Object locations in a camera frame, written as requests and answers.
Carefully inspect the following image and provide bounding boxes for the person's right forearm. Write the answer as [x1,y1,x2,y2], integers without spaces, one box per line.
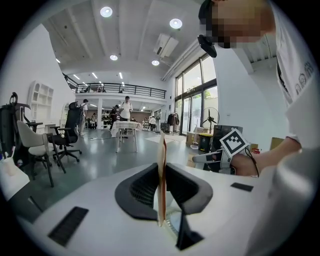
[229,135,304,179]

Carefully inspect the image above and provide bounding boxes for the white shelf unit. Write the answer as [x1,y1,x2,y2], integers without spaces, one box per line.
[26,80,55,121]

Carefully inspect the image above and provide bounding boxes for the clothes rack with garments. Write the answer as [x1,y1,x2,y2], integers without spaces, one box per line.
[166,111,181,134]

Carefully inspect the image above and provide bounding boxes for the white table with cloth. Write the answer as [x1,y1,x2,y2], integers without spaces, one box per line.
[110,120,144,154]

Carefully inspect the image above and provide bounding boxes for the black-framed glass doors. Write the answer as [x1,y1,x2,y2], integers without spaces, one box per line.
[174,53,219,136]

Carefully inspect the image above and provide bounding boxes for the black mesh office chair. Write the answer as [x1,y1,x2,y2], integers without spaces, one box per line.
[0,92,32,161]

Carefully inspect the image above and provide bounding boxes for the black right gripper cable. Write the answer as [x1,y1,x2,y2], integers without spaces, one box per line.
[244,147,261,179]

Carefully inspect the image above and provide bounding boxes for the ceiling air conditioner unit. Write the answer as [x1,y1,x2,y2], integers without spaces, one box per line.
[153,33,180,59]

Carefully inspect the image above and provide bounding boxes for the black bin with yellow lid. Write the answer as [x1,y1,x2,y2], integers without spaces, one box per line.
[198,132,214,153]

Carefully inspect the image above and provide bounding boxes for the black pedestal fan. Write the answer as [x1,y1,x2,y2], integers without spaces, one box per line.
[200,106,221,131]

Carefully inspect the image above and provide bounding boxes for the grey upholstered chair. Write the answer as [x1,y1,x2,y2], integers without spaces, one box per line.
[16,120,67,189]

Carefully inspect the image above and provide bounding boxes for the person's head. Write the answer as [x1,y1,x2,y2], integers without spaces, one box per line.
[198,0,276,50]

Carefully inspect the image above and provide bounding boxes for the person's white printed t-shirt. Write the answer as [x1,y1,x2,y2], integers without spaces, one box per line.
[268,0,320,152]

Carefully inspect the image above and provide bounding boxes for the large black box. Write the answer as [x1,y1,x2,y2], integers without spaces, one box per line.
[212,124,244,151]

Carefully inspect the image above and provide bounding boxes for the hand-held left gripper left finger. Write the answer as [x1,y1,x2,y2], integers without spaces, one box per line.
[15,162,177,256]

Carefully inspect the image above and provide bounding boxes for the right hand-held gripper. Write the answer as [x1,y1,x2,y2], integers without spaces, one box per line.
[192,127,251,174]

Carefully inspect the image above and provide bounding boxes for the black balcony railing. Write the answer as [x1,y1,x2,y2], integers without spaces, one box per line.
[62,73,167,100]

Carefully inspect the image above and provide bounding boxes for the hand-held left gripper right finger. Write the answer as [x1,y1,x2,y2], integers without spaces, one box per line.
[164,149,318,256]

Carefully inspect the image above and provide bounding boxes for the black head-mounted camera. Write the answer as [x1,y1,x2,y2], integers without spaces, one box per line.
[197,34,218,59]

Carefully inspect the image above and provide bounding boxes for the cardboard box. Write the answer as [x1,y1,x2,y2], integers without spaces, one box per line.
[185,130,201,149]

